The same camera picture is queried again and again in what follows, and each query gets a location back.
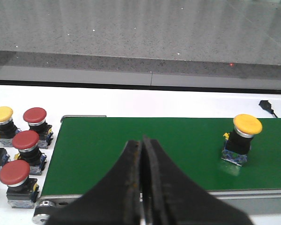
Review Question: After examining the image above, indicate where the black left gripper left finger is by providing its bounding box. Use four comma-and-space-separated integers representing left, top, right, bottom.
47, 140, 141, 225

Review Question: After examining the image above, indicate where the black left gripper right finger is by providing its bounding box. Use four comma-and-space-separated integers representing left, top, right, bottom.
142, 136, 252, 225

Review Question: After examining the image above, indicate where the green conveyor belt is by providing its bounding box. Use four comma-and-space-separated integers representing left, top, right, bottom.
42, 117, 281, 195

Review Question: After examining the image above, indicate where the red mushroom push button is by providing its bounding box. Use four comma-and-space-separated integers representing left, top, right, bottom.
23, 107, 53, 149
0, 160, 39, 209
12, 130, 47, 175

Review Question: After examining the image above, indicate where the grey stone countertop slab left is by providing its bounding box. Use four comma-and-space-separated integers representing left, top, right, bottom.
0, 0, 281, 79

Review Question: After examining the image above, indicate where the black connector with cable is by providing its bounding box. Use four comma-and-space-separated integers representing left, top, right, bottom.
259, 100, 278, 118

